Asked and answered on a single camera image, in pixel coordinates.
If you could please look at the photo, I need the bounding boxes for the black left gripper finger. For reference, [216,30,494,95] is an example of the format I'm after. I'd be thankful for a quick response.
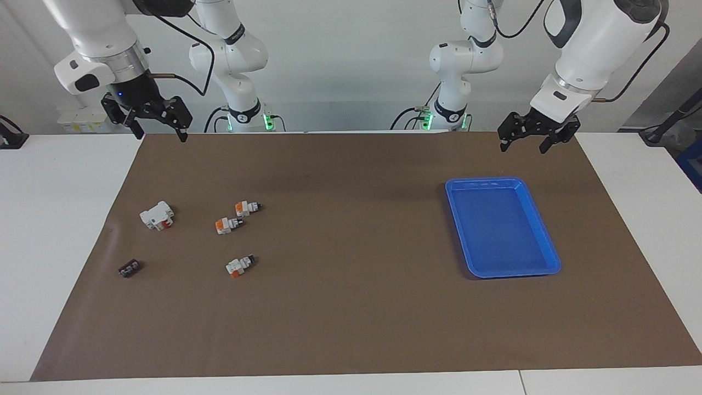
[497,112,535,153]
[539,122,581,154]

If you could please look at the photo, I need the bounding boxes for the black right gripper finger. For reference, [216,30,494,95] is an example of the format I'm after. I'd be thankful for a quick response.
[101,93,145,139]
[144,97,193,143]

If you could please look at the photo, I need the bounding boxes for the white background boxes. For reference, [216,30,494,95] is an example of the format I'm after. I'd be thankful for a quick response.
[57,106,119,134]

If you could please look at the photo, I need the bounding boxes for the blue plastic tray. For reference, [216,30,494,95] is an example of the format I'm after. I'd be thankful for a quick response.
[445,177,562,279]

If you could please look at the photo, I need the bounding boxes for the black stand pole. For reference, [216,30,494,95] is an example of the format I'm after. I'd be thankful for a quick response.
[641,88,702,146]

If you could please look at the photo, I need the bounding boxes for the blue crate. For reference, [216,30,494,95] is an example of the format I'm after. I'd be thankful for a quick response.
[676,140,702,193]

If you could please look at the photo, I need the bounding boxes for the orange white connector lower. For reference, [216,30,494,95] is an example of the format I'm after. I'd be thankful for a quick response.
[225,254,257,279]

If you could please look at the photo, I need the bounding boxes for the brown table mat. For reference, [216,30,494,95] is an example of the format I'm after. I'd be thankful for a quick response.
[30,132,702,382]

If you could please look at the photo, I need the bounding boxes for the black right base cable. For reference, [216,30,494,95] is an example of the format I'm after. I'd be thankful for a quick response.
[204,107,229,133]

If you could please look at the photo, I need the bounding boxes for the black base cable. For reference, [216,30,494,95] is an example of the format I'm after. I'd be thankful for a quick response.
[204,107,229,133]
[390,82,443,131]

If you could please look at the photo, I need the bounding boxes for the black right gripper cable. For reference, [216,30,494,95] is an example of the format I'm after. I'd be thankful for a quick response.
[134,0,216,97]

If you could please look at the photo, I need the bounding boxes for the black clamp mount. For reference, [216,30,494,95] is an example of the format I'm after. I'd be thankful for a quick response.
[0,115,29,150]

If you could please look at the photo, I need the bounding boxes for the black left base cable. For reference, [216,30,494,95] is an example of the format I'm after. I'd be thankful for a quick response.
[390,82,443,131]

